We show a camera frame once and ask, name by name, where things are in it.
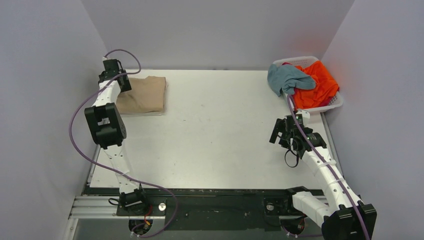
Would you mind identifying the tan t shirt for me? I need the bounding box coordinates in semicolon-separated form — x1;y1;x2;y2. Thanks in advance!
115;75;167;115

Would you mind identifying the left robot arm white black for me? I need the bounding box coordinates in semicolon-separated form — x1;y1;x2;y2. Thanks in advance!
84;58;150;215

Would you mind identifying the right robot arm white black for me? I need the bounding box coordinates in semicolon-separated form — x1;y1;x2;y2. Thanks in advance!
269;114;377;240

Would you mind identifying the folded cream t shirt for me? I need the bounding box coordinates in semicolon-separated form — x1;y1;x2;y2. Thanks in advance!
125;79;169;117

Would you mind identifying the white plastic laundry basket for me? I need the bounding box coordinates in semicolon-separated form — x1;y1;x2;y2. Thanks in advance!
273;56;343;113

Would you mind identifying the orange t shirt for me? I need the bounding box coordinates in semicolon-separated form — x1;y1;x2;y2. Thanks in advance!
289;60;340;111

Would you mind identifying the blue grey t shirt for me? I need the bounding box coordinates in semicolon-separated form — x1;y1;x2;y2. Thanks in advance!
267;64;316;97

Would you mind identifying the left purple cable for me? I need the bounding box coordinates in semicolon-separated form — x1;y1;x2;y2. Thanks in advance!
68;48;180;239

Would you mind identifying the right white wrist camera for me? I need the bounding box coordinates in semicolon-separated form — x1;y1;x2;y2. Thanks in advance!
296;109;311;125

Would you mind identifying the aluminium rail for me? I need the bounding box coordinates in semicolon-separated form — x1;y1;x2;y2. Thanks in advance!
67;195;167;220

